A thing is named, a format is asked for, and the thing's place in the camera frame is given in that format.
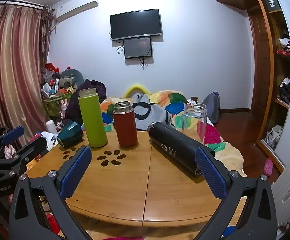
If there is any grey backpack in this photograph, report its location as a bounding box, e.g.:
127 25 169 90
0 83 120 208
202 92 221 124

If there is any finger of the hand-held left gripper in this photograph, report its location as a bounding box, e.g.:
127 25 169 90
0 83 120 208
0 126 25 155
0 136 48 172

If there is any small white bottle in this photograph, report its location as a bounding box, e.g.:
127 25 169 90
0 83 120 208
46 120 58 132

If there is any green thermos cup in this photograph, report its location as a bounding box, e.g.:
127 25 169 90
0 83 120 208
78 87 108 148

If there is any yellow foam ring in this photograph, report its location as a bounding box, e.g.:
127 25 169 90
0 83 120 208
124 85 151 98

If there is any red thermos cup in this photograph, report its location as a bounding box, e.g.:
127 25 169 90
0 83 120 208
112 101 138 147

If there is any pink bunny toy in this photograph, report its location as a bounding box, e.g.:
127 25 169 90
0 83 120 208
60 99 69 119

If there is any brown wooden wardrobe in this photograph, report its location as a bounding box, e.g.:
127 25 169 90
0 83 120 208
211 0 290 173

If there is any pink striped curtain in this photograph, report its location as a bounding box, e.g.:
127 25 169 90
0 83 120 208
0 0 58 140

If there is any green storage basket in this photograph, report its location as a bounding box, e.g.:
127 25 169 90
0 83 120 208
43 92 73 117

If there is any dark purple clothing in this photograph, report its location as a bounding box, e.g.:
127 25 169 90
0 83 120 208
65 79 107 127

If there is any clear glass cup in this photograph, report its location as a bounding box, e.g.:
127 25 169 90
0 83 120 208
182 102 208 144

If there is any colourful patchwork blanket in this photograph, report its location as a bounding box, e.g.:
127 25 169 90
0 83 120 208
100 89 245 173

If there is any small black wall monitor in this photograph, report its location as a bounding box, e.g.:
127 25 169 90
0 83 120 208
123 37 153 59

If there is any white air conditioner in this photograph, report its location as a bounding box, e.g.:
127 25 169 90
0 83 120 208
56 0 99 22

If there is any grey black-trimmed garment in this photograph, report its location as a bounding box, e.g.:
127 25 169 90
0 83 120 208
112 93 173 132

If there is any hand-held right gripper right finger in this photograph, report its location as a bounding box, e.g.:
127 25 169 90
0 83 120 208
192 146 278 240

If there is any pink clog shoe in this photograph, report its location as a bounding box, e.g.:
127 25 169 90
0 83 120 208
263 158 273 177

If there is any black printed box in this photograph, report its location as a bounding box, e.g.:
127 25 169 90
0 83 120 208
261 0 283 13

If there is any black wall television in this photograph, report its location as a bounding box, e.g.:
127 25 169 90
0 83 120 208
110 9 163 41

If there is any grey plush toy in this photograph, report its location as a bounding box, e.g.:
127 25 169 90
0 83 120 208
60 69 84 87

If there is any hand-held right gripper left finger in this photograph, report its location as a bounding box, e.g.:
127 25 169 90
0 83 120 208
9 145 93 240

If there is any black thermos cup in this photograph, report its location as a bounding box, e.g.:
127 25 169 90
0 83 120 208
147 121 215 177

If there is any dark green faceted cup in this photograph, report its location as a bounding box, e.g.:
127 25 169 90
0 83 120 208
56 120 84 147

